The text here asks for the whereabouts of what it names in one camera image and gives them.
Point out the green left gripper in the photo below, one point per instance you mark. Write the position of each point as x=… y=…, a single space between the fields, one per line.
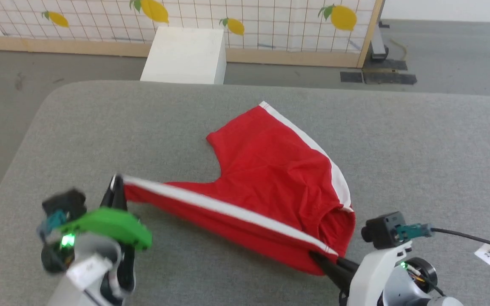
x=109 y=227

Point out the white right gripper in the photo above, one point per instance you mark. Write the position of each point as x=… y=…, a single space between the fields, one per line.
x=374 y=272

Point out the red shorts with white stripes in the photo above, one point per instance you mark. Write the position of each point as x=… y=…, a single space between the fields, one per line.
x=270 y=178

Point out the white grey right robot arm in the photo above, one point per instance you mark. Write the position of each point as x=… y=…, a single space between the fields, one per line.
x=415 y=284

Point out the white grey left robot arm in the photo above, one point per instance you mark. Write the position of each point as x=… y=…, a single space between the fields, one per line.
x=79 y=276

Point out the white box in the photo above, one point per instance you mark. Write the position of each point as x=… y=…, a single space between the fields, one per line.
x=185 y=55

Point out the small black floor plate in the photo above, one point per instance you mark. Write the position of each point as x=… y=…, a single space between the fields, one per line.
x=351 y=77

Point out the large black floor plate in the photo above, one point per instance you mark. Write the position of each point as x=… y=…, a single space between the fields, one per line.
x=389 y=74

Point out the grey metal panel stand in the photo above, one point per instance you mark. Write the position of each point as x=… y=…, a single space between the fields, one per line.
x=379 y=42

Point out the lemon print tile panel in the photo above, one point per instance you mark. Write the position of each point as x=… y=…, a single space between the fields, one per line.
x=270 y=25

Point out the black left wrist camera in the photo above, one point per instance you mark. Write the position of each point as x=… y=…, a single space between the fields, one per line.
x=64 y=206

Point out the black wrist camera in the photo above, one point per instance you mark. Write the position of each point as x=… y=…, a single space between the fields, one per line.
x=383 y=229
x=64 y=206

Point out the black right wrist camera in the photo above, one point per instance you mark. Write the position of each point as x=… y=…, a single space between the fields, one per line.
x=383 y=229

